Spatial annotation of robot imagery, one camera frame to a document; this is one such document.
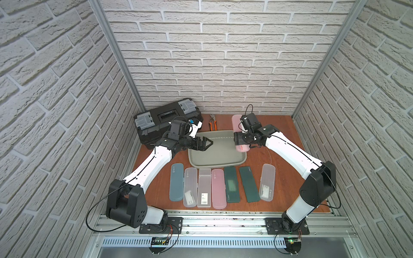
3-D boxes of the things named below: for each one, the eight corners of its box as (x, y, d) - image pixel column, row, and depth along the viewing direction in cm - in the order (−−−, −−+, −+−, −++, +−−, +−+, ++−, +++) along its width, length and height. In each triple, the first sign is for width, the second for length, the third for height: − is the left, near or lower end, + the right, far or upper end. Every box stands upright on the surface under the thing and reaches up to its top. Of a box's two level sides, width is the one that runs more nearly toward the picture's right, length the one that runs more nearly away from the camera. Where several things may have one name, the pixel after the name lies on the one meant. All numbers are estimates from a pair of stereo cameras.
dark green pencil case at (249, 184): (246, 202, 83) (247, 201, 81) (239, 168, 95) (239, 166, 93) (259, 201, 83) (260, 200, 81) (249, 167, 95) (250, 165, 94)
